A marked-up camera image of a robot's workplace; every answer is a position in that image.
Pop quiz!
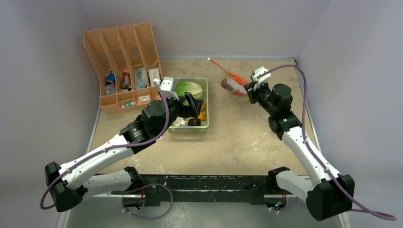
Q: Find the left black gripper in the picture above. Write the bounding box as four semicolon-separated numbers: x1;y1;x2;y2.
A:
156;92;203;137

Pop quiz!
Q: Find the fake red bell pepper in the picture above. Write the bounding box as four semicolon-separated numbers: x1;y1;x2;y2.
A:
233;84;248;96

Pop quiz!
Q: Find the clear zip top bag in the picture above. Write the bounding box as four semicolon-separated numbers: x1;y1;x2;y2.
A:
207;57;249;95

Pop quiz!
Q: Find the fake purple onion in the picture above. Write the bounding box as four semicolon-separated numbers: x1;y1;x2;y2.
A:
221;78;230;90

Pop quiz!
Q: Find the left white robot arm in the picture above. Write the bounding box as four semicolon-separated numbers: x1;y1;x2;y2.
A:
40;92;205;212

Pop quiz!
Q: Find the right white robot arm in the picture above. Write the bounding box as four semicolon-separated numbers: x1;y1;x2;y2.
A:
244;82;355;221

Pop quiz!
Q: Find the fake napa cabbage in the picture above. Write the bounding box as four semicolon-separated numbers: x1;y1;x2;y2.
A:
176;81;203;98

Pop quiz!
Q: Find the fake yellow lemon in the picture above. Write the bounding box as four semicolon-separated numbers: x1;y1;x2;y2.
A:
198;111;207;122

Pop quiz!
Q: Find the fake dark purple plum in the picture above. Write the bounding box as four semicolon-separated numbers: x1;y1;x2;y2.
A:
188;118;202;126

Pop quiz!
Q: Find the fake white garlic bulb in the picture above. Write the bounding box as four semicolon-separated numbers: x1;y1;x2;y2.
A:
172;117;188;127

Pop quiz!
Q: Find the light green plastic basket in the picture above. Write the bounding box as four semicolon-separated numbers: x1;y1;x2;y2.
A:
168;78;209;133

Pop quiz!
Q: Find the white packaged item card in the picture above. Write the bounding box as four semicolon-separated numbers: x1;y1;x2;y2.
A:
148;68;161;86

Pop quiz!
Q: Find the white staples box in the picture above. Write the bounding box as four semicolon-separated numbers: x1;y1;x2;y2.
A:
139;95;151;102

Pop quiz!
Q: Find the light blue packet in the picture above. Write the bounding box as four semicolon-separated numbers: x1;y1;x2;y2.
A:
134;67;147;89

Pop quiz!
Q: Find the green white glue stick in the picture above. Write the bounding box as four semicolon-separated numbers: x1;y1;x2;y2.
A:
121;101;136;108

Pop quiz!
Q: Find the pink capped bottle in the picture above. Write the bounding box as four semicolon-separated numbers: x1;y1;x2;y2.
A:
121;68;132;92

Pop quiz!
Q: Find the pink plastic file organizer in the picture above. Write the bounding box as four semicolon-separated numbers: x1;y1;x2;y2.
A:
83;22;162;115

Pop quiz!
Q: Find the blue object in organizer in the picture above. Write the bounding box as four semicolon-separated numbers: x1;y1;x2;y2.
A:
105;71;115;85

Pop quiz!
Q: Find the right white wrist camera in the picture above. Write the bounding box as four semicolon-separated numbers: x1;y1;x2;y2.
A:
251;66;271;83

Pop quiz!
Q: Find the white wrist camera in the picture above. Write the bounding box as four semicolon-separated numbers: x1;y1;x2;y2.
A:
153;76;179;100
251;66;271;83

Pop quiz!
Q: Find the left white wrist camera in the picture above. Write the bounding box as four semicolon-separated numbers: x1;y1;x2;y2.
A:
153;76;179;100

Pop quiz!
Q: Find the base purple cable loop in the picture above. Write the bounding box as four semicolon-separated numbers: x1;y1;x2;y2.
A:
121;181;175;220

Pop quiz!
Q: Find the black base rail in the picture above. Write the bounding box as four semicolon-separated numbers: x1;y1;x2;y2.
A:
111;166;300;210

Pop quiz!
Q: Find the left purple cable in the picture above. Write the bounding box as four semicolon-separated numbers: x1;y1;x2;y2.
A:
39;82;171;210

